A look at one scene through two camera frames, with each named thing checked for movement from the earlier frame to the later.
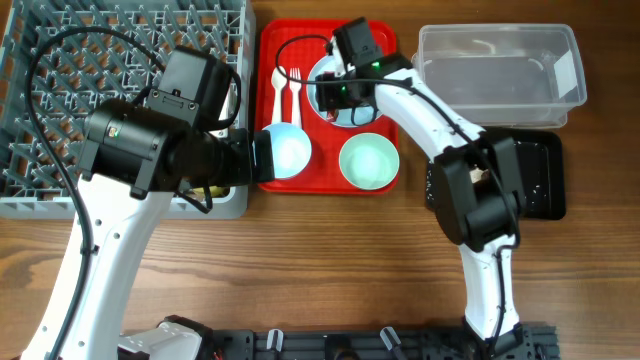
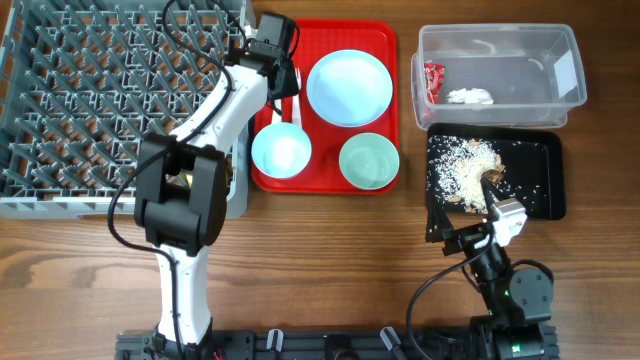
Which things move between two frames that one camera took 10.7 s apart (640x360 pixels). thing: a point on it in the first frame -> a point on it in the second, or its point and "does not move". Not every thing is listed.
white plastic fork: (295, 73) does not move
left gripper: (241, 172) -> (293, 88)
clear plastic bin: (505, 75) does not move
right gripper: (326, 93) -> (462, 239)
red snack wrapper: (331, 116) -> (434, 74)
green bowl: (369, 161) does not move
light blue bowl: (291, 148) does not move
